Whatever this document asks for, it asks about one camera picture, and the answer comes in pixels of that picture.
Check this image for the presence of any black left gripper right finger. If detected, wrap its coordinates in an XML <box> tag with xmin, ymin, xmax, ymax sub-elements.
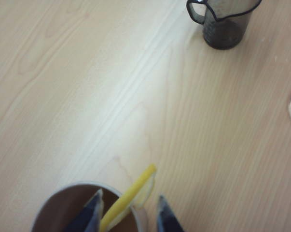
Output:
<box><xmin>155</xmin><ymin>195</ymin><xmax>186</xmax><ymax>232</ymax></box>

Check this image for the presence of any beige paper cup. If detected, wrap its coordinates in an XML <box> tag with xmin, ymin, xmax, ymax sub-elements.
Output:
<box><xmin>30</xmin><ymin>181</ymin><xmax>148</xmax><ymax>232</ymax></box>

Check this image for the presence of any smoky grey measuring cup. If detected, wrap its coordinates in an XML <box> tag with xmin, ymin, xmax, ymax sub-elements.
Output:
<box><xmin>186</xmin><ymin>0</ymin><xmax>263</xmax><ymax>51</ymax></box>

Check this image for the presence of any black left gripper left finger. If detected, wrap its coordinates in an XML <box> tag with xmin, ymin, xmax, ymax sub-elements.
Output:
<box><xmin>63</xmin><ymin>188</ymin><xmax>104</xmax><ymax>232</ymax></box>

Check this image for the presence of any yellow lemon slice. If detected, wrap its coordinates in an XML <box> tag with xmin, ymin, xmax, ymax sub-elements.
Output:
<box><xmin>99</xmin><ymin>163</ymin><xmax>158</xmax><ymax>232</ymax></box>

